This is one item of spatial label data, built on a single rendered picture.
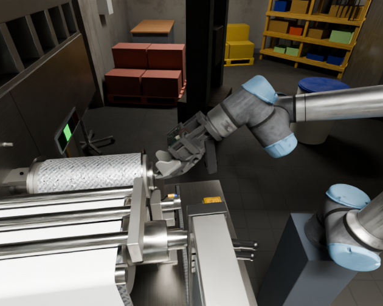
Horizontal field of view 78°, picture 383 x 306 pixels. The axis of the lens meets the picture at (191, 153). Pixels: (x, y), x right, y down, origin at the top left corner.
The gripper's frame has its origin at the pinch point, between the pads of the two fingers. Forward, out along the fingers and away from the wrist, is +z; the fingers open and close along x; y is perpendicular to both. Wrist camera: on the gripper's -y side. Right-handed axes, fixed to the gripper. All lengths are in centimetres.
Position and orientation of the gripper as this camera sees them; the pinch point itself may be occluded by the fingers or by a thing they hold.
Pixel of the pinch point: (162, 175)
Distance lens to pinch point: 65.5
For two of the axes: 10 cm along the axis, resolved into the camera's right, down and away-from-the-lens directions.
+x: 1.2, 6.0, -7.9
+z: -7.6, 5.7, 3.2
